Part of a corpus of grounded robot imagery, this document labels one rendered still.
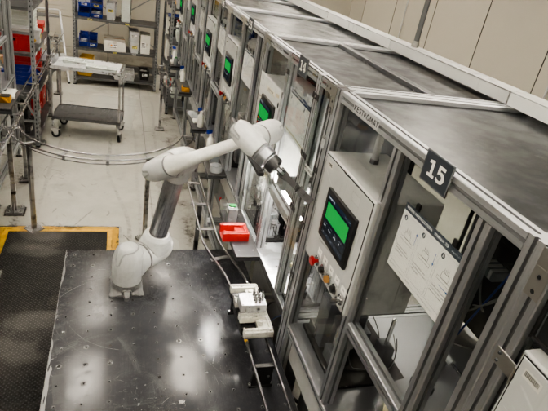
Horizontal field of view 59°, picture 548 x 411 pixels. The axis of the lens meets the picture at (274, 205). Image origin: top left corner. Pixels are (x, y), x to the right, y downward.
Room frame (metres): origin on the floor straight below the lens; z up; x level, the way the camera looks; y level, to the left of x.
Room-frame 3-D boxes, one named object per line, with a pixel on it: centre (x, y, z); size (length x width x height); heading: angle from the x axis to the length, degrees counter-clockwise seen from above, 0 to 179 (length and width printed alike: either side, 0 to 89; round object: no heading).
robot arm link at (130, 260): (2.13, 0.71, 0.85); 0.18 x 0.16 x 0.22; 155
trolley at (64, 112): (5.77, 2.50, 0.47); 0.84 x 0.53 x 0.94; 104
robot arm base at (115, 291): (2.10, 0.71, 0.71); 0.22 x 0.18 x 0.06; 20
